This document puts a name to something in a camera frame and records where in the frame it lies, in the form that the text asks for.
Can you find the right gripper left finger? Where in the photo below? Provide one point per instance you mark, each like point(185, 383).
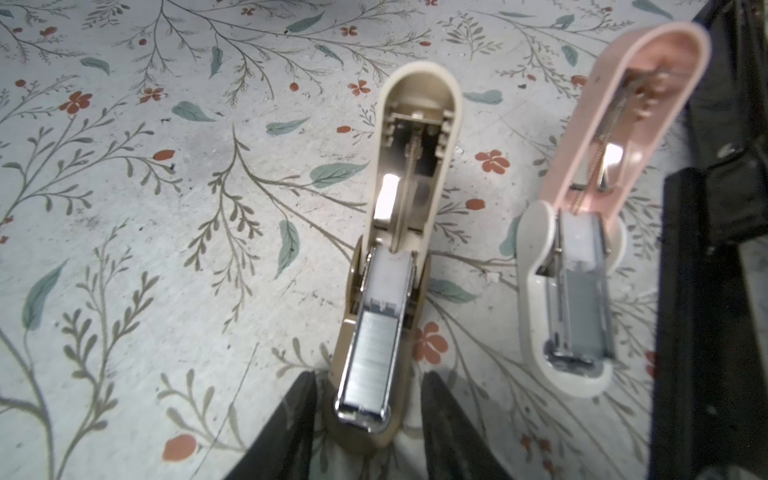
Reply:
point(283, 449)

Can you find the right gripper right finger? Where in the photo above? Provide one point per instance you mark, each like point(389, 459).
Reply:
point(453, 447)

